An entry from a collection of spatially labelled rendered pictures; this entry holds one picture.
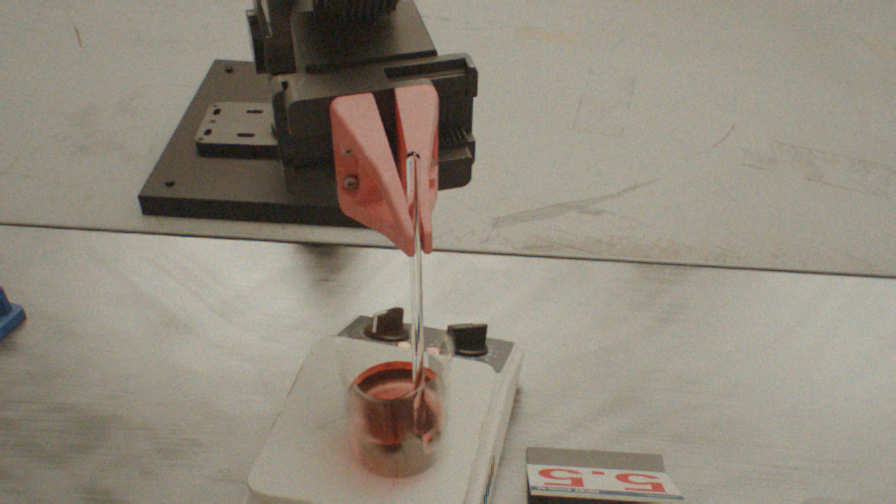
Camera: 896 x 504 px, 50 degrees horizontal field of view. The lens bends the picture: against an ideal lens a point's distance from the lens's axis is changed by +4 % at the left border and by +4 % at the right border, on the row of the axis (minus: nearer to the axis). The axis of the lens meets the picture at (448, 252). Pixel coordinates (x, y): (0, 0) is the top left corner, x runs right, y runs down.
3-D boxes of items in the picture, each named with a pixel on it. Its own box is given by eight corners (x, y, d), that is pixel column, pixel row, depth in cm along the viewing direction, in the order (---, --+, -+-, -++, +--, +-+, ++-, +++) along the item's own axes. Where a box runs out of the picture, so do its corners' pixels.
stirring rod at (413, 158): (413, 437, 53) (404, 149, 39) (424, 435, 53) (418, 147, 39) (415, 446, 52) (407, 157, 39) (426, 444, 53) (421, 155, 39)
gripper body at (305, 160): (482, 70, 46) (444, -4, 51) (272, 97, 44) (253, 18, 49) (477, 174, 50) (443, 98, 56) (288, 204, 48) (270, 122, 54)
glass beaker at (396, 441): (356, 396, 57) (346, 295, 51) (461, 408, 56) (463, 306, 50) (327, 497, 51) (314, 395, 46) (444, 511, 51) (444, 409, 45)
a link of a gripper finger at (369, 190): (522, 169, 40) (464, 55, 47) (357, 195, 39) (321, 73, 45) (513, 281, 45) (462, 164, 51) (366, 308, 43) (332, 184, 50)
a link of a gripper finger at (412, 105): (478, 176, 40) (425, 60, 46) (310, 203, 38) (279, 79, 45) (474, 288, 44) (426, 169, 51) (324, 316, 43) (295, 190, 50)
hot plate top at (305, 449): (317, 340, 61) (316, 330, 60) (500, 373, 58) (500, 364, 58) (241, 499, 52) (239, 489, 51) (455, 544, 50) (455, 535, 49)
